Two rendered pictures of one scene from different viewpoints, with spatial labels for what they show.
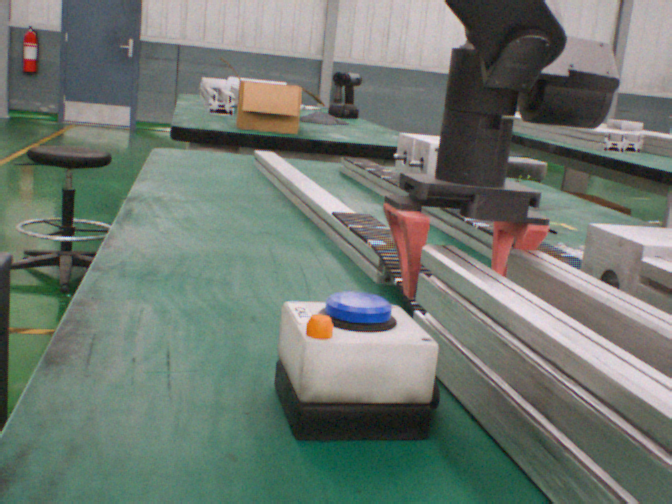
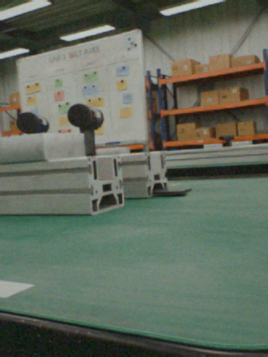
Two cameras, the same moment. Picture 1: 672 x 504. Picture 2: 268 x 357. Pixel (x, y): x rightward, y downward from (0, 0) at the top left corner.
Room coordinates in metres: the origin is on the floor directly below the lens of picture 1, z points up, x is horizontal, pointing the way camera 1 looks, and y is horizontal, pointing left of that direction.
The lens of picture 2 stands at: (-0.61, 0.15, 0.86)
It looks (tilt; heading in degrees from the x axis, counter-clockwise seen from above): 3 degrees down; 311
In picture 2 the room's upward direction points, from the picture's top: 4 degrees counter-clockwise
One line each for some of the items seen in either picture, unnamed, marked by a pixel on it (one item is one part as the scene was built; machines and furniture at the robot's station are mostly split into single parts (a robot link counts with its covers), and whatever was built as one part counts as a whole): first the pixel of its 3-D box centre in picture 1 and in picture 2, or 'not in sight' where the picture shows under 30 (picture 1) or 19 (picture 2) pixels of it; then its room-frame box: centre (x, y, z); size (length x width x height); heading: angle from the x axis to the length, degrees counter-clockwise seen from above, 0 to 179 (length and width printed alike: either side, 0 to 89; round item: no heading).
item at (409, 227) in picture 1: (431, 242); not in sight; (0.67, -0.08, 0.86); 0.07 x 0.07 x 0.09; 13
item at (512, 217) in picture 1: (488, 246); not in sight; (0.68, -0.13, 0.86); 0.07 x 0.07 x 0.09; 13
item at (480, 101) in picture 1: (490, 83); not in sight; (0.68, -0.11, 0.99); 0.07 x 0.06 x 0.07; 100
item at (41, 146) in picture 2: not in sight; (28, 157); (0.00, -0.27, 0.87); 0.16 x 0.11 x 0.07; 14
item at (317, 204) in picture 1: (306, 194); not in sight; (1.29, 0.06, 0.79); 0.96 x 0.04 x 0.03; 14
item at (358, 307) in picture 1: (357, 314); not in sight; (0.48, -0.02, 0.84); 0.04 x 0.04 x 0.02
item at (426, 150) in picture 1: (435, 165); not in sight; (1.66, -0.18, 0.83); 0.11 x 0.10 x 0.10; 103
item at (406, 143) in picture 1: (418, 158); not in sight; (1.77, -0.15, 0.83); 0.11 x 0.10 x 0.10; 105
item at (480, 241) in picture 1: (420, 202); not in sight; (1.34, -0.13, 0.79); 0.96 x 0.04 x 0.03; 14
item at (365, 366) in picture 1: (365, 365); not in sight; (0.48, -0.03, 0.81); 0.10 x 0.08 x 0.06; 104
